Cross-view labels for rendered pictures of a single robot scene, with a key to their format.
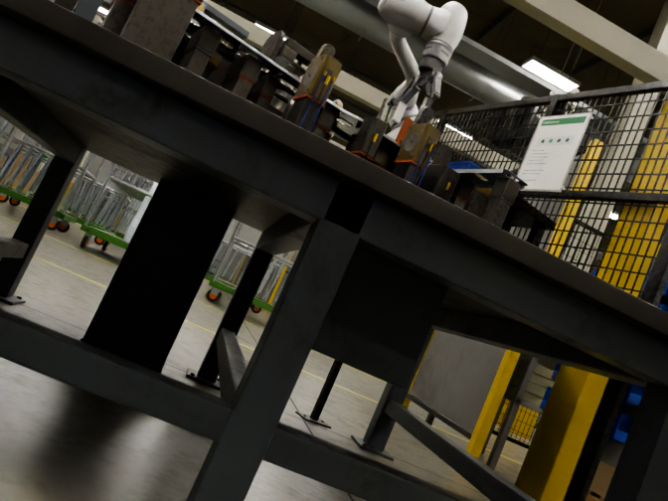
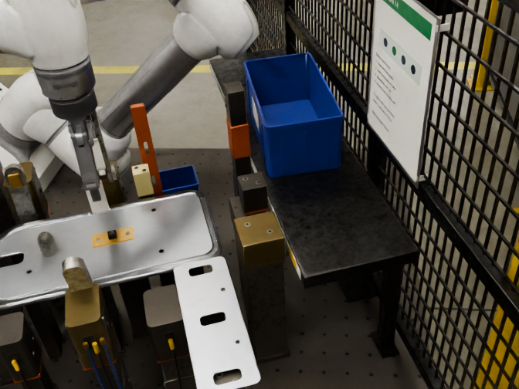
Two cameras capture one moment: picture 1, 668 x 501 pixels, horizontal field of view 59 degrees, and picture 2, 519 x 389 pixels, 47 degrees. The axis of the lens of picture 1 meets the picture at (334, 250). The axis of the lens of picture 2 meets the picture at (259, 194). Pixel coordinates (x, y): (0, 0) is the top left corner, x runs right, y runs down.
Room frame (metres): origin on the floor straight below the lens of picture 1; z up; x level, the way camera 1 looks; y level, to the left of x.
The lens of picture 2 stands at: (1.10, -0.61, 1.81)
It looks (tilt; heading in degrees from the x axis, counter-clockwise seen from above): 39 degrees down; 18
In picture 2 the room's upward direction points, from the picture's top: 5 degrees counter-clockwise
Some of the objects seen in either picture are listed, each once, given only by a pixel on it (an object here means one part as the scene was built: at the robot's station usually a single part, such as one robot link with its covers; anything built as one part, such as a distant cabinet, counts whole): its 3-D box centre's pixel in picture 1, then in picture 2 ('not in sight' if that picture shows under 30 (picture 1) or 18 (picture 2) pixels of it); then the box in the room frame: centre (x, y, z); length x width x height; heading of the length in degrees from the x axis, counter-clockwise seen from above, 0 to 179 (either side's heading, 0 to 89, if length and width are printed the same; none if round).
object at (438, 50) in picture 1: (435, 55); (66, 75); (1.86, -0.05, 1.37); 0.09 x 0.09 x 0.06
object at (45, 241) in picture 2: not in sight; (47, 245); (1.79, 0.06, 1.02); 0.03 x 0.03 x 0.07
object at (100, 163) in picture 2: (399, 112); (93, 155); (1.92, -0.01, 1.16); 0.03 x 0.01 x 0.07; 120
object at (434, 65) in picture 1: (427, 75); (76, 113); (1.86, -0.05, 1.29); 0.08 x 0.07 x 0.09; 30
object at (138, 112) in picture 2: (382, 181); (157, 199); (2.04, -0.06, 0.95); 0.03 x 0.01 x 0.50; 120
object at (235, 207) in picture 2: not in sight; (246, 264); (1.98, -0.28, 0.85); 0.12 x 0.03 x 0.30; 30
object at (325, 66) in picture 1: (302, 120); not in sight; (1.49, 0.21, 0.87); 0.12 x 0.07 x 0.35; 30
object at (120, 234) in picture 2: not in sight; (112, 235); (1.86, -0.04, 1.01); 0.08 x 0.04 x 0.01; 120
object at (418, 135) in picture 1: (405, 183); (105, 371); (1.64, -0.11, 0.87); 0.12 x 0.07 x 0.35; 30
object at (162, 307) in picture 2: (428, 213); (176, 358); (1.72, -0.21, 0.84); 0.12 x 0.07 x 0.28; 30
